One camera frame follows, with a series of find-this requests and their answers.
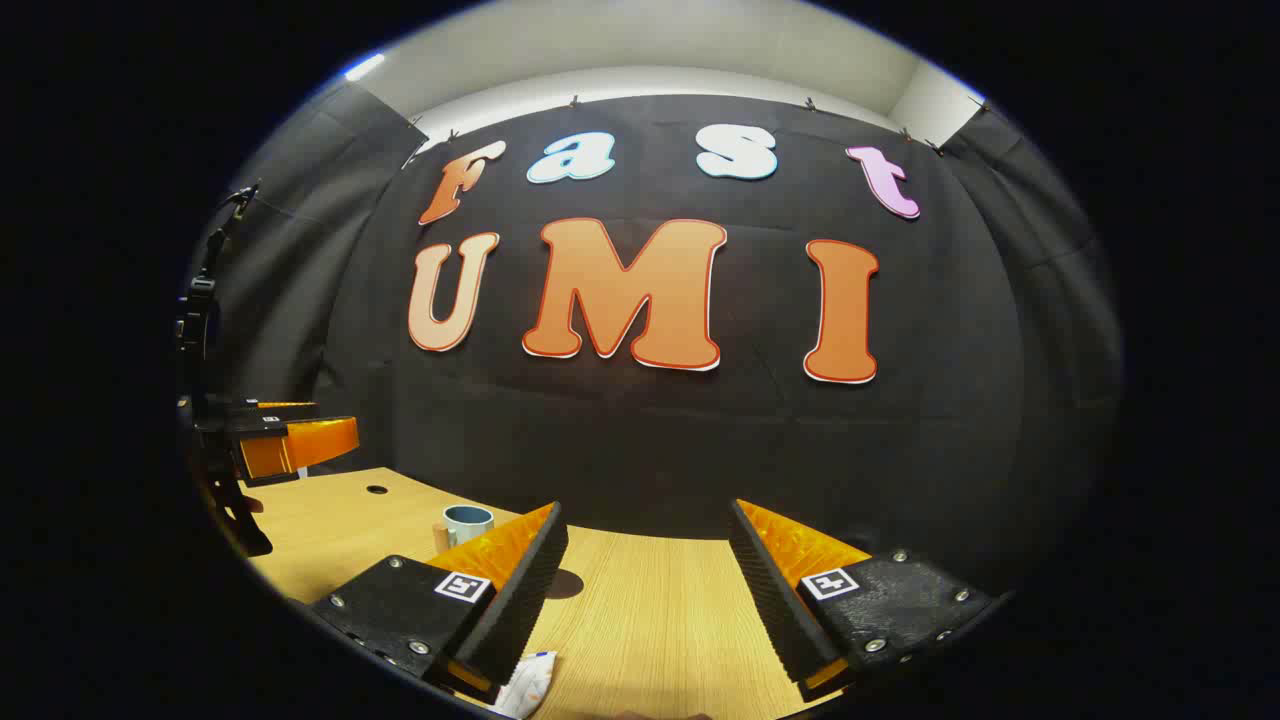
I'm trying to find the black backdrop cloth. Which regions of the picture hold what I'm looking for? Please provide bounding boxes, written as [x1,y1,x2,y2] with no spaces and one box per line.
[185,80,1126,601]

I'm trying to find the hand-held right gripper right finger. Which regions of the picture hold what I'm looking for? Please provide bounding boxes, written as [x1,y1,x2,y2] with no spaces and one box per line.
[727,498,1003,703]

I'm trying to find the light blue cup wooden handle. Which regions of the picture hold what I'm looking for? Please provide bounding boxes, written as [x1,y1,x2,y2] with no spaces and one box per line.
[432,504,496,554]

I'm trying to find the white toothpaste tube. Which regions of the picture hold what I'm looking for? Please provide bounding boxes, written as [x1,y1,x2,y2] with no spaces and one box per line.
[494,651,558,720]

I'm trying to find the wooden desktop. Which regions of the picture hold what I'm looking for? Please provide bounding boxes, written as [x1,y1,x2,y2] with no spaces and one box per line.
[240,465,873,720]

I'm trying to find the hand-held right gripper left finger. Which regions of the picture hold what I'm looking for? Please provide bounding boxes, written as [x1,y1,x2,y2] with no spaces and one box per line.
[308,501,570,703]

